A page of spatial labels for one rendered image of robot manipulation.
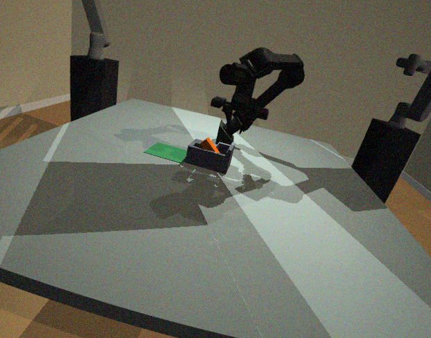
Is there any orange l-shaped part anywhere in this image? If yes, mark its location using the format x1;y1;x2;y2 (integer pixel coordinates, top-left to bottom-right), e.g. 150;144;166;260
200;138;220;153

